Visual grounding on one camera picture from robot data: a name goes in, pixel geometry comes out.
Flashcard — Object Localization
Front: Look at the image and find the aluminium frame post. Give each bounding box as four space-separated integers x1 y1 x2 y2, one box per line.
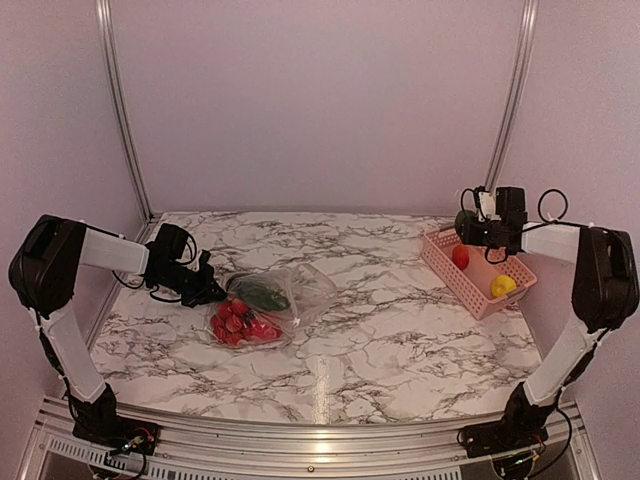
96 0 154 222
485 0 539 191

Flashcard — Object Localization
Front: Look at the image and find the pink plastic basket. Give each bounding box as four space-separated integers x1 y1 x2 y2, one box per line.
421 226 537 320

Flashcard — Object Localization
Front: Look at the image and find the left aluminium frame post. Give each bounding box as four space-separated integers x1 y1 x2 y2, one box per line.
96 0 154 222

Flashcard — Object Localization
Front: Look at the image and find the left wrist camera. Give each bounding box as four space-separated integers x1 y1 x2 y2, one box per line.
197 250 212 276

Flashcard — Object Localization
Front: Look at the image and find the orange red fake fruit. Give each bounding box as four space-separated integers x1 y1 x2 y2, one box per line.
451 244 470 270

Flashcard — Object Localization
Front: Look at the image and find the green fake cucumber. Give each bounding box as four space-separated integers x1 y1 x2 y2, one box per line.
235 283 291 312

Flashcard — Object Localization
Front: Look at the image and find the right aluminium frame post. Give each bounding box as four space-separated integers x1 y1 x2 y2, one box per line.
485 0 539 191

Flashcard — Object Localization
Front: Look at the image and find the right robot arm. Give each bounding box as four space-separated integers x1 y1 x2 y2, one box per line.
455 186 639 448

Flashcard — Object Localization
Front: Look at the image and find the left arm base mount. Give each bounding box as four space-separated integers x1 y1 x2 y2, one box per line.
72 417 160 456

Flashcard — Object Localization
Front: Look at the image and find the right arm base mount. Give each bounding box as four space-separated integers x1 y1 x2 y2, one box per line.
457 421 549 458

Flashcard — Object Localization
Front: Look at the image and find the clear zip top bag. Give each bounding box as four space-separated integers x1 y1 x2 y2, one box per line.
204 264 337 350

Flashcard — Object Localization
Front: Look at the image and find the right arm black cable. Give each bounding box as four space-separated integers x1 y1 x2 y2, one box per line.
459 187 634 451

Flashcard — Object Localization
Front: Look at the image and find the red fake tomato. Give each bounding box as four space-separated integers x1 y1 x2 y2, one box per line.
245 319 282 343

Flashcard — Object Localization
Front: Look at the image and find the yellow fake pepper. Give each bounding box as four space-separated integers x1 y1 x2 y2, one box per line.
490 274 517 299

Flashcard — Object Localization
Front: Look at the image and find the green fake pepper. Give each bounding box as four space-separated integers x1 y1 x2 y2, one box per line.
454 209 476 237

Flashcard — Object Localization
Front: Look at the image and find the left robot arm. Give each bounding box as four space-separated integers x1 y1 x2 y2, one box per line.
8 215 226 445

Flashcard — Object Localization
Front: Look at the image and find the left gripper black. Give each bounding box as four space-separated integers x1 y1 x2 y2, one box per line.
154 262 227 308

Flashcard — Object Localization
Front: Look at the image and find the aluminium front rail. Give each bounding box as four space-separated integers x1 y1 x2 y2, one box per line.
14 397 601 480

